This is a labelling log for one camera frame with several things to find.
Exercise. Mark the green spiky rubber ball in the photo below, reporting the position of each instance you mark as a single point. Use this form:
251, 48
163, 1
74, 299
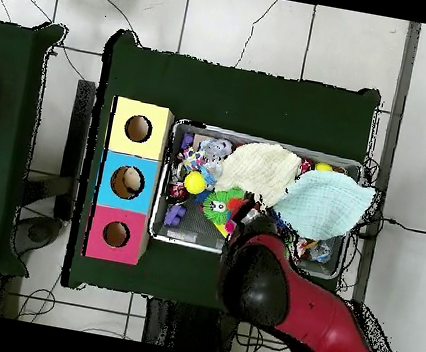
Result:
216, 207

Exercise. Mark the mint green muslin cloth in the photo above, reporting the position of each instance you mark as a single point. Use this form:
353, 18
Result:
321, 207

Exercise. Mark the dark green table cloth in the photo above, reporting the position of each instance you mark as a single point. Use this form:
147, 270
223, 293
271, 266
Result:
230, 98

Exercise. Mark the black upright panel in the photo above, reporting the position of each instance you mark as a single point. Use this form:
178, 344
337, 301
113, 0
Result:
77, 140

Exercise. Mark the small black and white football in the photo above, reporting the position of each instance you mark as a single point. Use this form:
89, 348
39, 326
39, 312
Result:
226, 148

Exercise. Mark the purple plastic toy piece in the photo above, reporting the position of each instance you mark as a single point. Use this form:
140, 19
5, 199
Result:
174, 215

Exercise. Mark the wooden box with three holes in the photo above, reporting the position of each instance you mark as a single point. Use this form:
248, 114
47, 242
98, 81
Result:
143, 200

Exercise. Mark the cream muslin cloth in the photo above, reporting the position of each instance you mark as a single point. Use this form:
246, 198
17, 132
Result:
258, 172

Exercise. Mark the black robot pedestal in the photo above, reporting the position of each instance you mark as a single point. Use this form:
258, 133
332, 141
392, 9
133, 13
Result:
178, 328

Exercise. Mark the multicolour spiky caterpillar toy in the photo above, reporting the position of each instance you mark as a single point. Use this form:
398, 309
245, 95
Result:
233, 206

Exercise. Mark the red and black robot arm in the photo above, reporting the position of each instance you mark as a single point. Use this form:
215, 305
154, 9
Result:
314, 315

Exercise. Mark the yellow tennis-style ball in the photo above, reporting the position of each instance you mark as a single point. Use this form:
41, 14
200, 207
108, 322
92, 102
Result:
195, 182

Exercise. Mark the smooth yellow ball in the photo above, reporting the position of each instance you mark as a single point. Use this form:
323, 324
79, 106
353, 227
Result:
324, 167

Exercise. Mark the clear plastic bottle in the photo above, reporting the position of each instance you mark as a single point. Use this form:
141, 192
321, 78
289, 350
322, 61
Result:
210, 171

